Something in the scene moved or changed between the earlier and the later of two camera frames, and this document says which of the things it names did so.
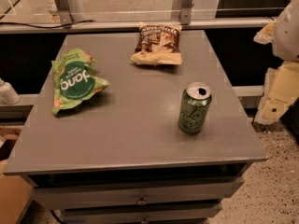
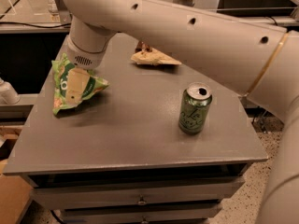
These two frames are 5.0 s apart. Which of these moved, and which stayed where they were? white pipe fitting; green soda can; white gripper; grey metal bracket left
Moved: white gripper
Stayed: white pipe fitting; green soda can; grey metal bracket left
